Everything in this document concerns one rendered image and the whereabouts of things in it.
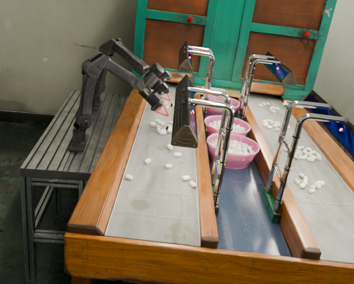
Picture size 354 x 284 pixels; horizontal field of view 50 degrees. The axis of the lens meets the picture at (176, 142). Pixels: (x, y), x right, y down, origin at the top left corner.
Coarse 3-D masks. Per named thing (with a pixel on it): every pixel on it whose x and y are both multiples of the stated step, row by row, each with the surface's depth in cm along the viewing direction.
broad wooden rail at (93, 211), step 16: (128, 112) 213; (128, 128) 191; (112, 144) 171; (128, 144) 175; (112, 160) 157; (96, 176) 143; (112, 176) 145; (96, 192) 133; (112, 192) 136; (80, 208) 123; (96, 208) 124; (112, 208) 130; (80, 224) 116; (96, 224) 117
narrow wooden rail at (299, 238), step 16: (256, 128) 214; (256, 160) 193; (272, 160) 176; (272, 192) 158; (288, 192) 150; (288, 208) 139; (288, 224) 135; (304, 224) 130; (288, 240) 133; (304, 240) 122; (304, 256) 118
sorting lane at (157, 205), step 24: (144, 120) 212; (168, 120) 216; (144, 144) 181; (144, 168) 159; (168, 168) 162; (192, 168) 164; (120, 192) 140; (144, 192) 142; (168, 192) 144; (192, 192) 146; (120, 216) 126; (144, 216) 128; (168, 216) 129; (192, 216) 131; (144, 240) 117; (168, 240) 118; (192, 240) 119
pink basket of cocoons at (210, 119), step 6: (204, 120) 215; (210, 120) 223; (216, 120) 225; (234, 120) 225; (240, 120) 223; (210, 126) 207; (240, 126) 223; (246, 126) 219; (210, 132) 209; (216, 132) 206; (234, 132) 203; (240, 132) 204; (246, 132) 208; (216, 138) 208
